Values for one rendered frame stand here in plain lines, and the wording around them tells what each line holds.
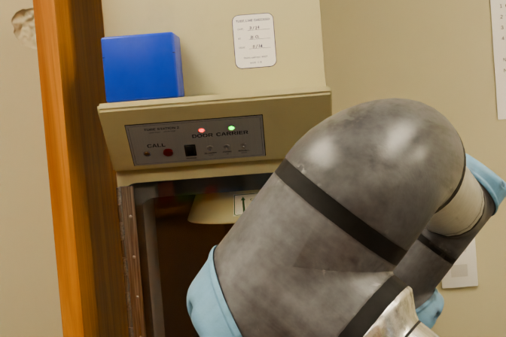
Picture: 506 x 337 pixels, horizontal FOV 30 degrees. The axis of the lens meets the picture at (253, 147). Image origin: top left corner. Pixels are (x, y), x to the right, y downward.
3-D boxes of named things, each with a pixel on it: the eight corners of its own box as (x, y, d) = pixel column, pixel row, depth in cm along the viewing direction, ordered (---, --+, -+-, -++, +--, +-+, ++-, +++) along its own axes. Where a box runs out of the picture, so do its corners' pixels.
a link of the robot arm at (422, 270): (473, 280, 104) (393, 220, 104) (410, 360, 105) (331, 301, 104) (458, 267, 112) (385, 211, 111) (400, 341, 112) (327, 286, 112)
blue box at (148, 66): (117, 102, 139) (111, 41, 138) (184, 97, 139) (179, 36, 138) (105, 103, 129) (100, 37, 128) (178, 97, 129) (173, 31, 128)
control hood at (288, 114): (114, 170, 140) (108, 103, 140) (332, 153, 140) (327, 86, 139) (101, 177, 129) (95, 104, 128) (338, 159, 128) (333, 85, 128)
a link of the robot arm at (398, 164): (358, 22, 67) (449, 144, 113) (265, 145, 68) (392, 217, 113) (492, 114, 63) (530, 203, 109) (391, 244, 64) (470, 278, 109)
